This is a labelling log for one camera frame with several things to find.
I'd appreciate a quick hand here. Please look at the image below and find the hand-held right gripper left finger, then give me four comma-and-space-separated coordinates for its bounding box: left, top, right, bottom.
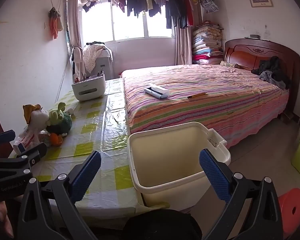
17, 151, 102, 240

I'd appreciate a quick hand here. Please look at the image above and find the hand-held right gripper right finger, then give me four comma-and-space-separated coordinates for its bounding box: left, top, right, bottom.
199, 149, 283, 240

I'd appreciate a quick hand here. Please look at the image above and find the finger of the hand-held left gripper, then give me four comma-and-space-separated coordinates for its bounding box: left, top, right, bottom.
0, 129, 16, 147
5, 142, 47, 174

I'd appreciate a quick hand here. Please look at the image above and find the white plush toy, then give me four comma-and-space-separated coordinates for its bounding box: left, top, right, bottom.
22, 104, 50, 133

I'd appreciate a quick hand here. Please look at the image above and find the green plush toy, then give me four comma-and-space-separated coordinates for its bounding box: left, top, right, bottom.
45, 102, 73, 134

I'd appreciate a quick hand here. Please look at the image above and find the cream plastic bin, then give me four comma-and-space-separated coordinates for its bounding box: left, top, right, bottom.
127, 122, 231, 209

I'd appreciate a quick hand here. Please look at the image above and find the person's left hand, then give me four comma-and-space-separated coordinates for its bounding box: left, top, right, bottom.
0, 200, 15, 239

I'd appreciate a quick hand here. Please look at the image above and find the bed with striped sheet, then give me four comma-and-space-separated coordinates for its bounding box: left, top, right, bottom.
120, 64, 290, 150

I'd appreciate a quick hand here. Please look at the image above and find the red plastic stool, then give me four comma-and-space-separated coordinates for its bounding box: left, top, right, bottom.
277, 188, 300, 239

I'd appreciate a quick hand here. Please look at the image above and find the white utensil holder box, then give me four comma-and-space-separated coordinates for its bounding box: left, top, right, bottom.
71, 73, 107, 102

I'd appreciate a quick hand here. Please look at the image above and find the white grey flat device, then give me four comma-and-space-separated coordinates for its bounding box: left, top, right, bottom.
143, 85, 170, 100

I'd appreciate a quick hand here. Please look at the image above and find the white chair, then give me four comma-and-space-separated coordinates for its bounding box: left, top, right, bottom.
71, 47, 87, 80

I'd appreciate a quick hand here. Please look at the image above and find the cloth covered washing machine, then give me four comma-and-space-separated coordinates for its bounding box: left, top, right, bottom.
84, 42, 113, 79

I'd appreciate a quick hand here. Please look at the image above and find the pile of dark clothes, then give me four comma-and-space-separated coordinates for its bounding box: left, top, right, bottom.
251, 56, 292, 90

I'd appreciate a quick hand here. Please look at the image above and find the brown wooden headboard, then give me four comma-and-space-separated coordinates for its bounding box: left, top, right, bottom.
224, 39, 300, 120

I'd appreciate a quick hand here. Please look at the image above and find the stack of folded quilts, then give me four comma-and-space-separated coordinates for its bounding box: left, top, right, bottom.
191, 21, 224, 65

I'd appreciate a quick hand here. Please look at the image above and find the pink curtain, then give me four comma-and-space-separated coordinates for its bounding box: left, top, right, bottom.
174, 26, 192, 65
67, 0, 83, 48

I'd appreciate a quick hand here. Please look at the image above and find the window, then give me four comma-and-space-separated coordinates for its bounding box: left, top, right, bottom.
81, 0, 175, 42

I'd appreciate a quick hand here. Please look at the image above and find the row of hanging clothes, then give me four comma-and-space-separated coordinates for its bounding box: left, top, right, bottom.
82, 0, 219, 29

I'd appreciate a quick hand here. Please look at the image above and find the orange cloth on wall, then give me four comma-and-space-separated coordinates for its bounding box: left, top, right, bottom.
49, 7, 64, 39

